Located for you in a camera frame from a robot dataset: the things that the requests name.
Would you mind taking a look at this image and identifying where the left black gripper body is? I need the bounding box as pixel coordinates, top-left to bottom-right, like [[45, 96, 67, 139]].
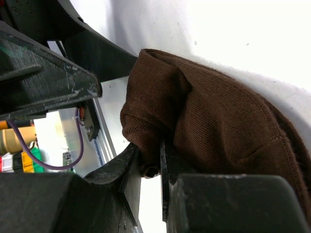
[[0, 0, 84, 46]]

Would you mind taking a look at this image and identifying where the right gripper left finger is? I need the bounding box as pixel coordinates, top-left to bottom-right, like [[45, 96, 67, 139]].
[[0, 144, 141, 233]]

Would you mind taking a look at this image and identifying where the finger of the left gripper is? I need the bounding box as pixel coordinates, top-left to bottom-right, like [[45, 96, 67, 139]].
[[0, 21, 102, 120], [60, 0, 139, 83]]

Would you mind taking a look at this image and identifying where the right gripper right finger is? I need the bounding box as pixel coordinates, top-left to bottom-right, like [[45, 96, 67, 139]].
[[160, 142, 310, 233]]

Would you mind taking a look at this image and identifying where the brown striped-cuff sock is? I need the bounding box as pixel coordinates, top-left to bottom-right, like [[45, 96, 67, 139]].
[[120, 49, 311, 219]]

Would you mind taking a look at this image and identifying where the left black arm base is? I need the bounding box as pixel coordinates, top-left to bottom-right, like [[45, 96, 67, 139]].
[[79, 100, 100, 141]]

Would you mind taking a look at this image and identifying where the aluminium frame rail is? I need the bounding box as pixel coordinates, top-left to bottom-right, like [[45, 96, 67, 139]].
[[93, 98, 117, 164]]

